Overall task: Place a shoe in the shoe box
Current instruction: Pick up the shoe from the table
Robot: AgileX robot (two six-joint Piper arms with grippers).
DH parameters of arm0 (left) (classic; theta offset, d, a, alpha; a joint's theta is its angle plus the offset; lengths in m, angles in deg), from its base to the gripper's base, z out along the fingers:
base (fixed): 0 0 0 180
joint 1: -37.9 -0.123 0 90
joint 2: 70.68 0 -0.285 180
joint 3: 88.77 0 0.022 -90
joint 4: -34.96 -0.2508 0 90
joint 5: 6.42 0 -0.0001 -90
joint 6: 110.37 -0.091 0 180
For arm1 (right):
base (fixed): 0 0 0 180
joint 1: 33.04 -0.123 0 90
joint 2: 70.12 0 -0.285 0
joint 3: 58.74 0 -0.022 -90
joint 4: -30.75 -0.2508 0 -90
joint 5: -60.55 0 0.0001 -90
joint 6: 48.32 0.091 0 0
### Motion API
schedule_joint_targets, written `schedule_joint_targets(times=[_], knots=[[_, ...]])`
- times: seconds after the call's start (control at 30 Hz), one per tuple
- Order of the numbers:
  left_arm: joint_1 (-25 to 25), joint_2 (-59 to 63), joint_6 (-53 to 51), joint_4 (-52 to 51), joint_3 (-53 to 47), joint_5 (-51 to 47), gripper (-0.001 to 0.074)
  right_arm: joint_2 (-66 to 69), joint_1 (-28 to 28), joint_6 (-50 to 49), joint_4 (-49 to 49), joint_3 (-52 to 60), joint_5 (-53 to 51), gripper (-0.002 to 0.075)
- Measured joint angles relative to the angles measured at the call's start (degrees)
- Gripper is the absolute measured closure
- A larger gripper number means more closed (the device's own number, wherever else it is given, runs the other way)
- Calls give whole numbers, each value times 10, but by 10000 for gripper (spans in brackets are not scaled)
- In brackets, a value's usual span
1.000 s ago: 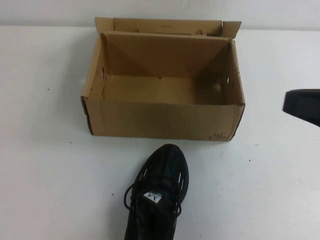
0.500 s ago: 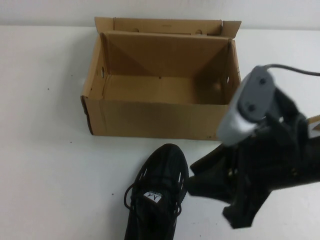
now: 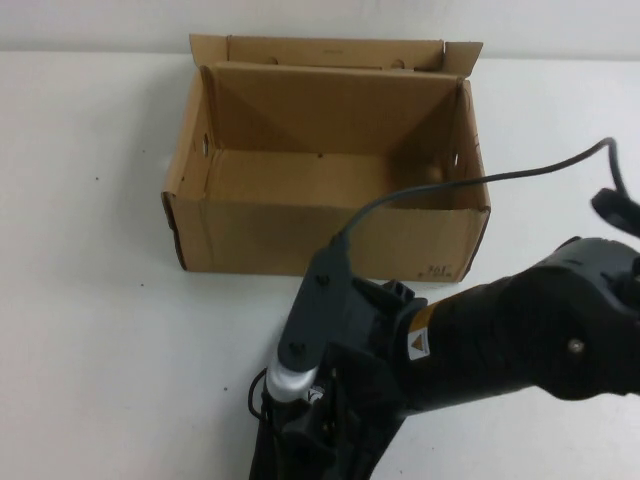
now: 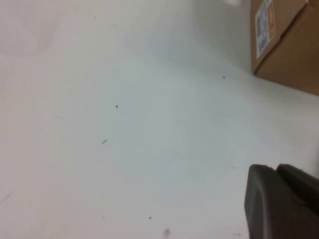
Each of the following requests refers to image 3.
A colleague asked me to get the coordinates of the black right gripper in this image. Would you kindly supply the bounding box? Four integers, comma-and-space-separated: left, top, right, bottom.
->
285, 277, 430, 480

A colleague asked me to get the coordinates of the black cable connector block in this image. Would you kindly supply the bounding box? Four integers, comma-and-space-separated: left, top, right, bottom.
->
589, 185, 640, 237

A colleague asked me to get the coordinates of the black knit sneaker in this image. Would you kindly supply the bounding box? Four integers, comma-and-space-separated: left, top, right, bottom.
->
248, 368, 327, 480

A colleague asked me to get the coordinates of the black right camera cable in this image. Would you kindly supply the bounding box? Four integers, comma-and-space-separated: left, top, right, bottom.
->
335, 137, 626, 249

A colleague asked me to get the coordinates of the brown cardboard shoe box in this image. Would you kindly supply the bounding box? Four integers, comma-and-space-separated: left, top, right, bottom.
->
160, 33, 494, 287

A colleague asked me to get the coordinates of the grey and silver wrist camera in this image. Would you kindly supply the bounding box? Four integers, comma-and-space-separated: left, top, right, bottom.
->
264, 233, 366, 407

